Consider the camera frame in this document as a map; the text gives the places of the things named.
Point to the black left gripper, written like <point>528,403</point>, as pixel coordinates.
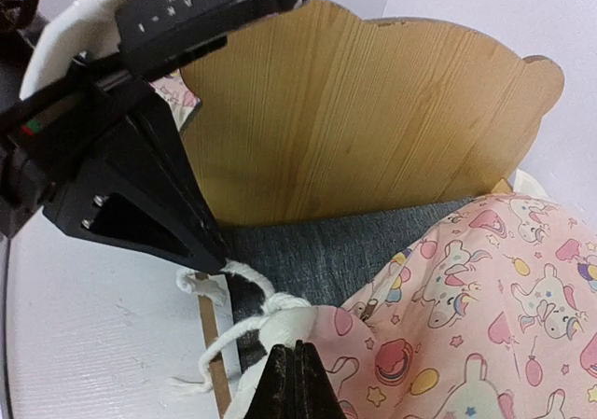
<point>128,181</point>

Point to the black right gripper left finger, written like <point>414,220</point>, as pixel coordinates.
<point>275,394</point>

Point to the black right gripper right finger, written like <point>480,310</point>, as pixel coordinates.
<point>315,397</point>

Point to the pink unicorn print blanket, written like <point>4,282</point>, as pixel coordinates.
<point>491,314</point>

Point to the wooden pet bed frame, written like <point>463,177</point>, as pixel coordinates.
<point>319,113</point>

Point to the pink ruffled unicorn pillow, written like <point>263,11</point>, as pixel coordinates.
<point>183,102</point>

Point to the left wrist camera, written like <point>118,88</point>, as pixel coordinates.
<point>148,38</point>

